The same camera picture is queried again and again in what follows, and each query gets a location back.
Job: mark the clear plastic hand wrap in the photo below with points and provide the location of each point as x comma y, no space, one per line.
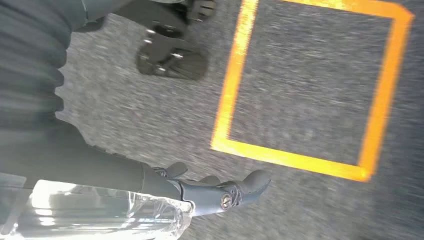
99,215

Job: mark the yellow tape floor square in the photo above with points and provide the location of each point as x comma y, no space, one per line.
233,82

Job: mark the robot right hand grey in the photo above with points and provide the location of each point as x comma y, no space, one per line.
82,165

